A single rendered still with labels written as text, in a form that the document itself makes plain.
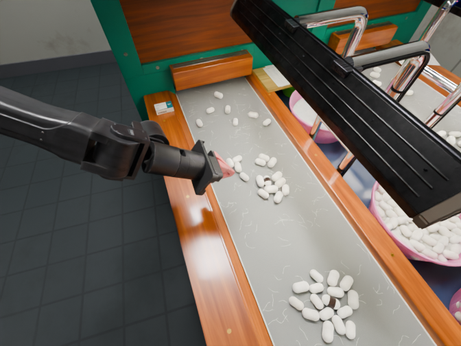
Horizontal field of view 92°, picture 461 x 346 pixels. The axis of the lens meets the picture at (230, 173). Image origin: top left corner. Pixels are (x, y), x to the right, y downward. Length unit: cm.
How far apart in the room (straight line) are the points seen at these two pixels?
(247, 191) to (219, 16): 58
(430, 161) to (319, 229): 36
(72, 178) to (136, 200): 52
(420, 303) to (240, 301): 37
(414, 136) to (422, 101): 83
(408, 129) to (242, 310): 42
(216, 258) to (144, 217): 101
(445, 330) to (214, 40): 98
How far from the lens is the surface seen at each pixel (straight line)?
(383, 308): 64
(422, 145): 34
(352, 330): 59
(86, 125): 37
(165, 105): 84
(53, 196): 187
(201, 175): 44
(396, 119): 35
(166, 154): 40
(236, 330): 53
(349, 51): 63
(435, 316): 67
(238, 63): 91
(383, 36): 131
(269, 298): 56
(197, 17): 88
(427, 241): 76
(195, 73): 87
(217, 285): 53
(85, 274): 153
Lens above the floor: 129
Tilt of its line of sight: 56 degrees down
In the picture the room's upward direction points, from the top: straight up
